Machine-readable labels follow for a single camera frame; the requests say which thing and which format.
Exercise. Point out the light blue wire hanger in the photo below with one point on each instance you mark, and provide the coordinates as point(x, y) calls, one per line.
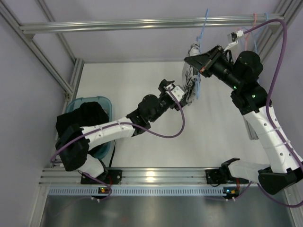
point(199, 40)

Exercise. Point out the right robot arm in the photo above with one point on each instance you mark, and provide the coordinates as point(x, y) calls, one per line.
point(251, 99)

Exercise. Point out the teal plastic bin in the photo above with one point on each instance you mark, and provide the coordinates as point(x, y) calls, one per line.
point(104, 118)

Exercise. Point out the black clothes pile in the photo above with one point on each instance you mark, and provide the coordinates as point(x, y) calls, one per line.
point(82, 116)

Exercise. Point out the slotted grey cable duct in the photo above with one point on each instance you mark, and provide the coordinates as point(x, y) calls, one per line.
point(140, 191)

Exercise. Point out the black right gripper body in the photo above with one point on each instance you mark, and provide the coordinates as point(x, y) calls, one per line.
point(211, 59)

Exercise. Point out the aluminium hanging rail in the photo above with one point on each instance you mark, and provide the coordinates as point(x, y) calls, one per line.
point(150, 23)

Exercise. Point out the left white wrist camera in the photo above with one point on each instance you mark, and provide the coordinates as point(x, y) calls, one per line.
point(175, 92)

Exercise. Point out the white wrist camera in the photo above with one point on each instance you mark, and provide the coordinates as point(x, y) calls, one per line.
point(175, 92)
point(234, 37)

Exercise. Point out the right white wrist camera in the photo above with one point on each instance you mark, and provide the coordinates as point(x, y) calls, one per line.
point(234, 37)

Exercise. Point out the pink wire hanger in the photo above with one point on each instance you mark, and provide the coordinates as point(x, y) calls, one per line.
point(250, 45)

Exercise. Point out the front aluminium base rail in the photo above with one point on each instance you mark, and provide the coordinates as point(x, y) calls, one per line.
point(134, 176)

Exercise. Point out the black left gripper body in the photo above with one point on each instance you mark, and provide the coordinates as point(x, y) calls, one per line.
point(169, 96)

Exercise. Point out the black white patterned trousers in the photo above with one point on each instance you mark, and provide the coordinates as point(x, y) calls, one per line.
point(190, 83)

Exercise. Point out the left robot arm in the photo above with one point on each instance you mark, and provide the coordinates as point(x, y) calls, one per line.
point(74, 145)

